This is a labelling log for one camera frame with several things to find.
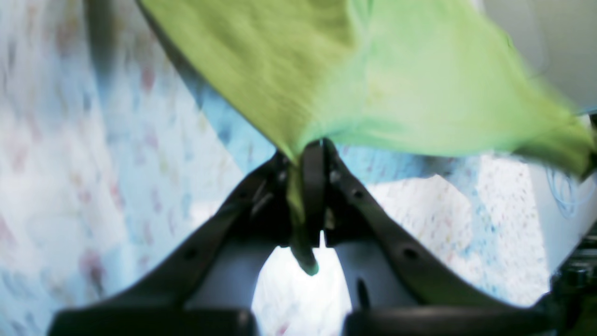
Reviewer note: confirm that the terrazzo patterned tablecloth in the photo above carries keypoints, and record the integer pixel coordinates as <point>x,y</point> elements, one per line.
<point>109,159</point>

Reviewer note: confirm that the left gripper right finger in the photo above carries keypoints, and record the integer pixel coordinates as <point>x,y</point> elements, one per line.
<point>399,288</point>

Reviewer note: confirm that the green t-shirt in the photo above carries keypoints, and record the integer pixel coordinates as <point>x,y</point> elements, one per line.
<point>425,77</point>

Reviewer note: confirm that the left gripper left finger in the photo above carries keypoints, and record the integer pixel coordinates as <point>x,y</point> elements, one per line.
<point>206,286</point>

